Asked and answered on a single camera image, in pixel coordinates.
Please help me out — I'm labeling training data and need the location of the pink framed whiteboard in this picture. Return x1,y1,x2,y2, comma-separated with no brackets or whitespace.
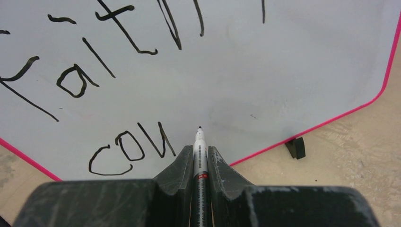
0,0,401,180

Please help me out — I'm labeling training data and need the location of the grey wire board stand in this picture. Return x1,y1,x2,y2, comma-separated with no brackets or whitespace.
285,137,306,159

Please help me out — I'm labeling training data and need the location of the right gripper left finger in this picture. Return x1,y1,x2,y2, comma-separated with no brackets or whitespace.
153,145,193,227

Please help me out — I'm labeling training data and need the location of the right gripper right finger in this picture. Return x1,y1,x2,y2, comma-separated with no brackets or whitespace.
208,146,253,227

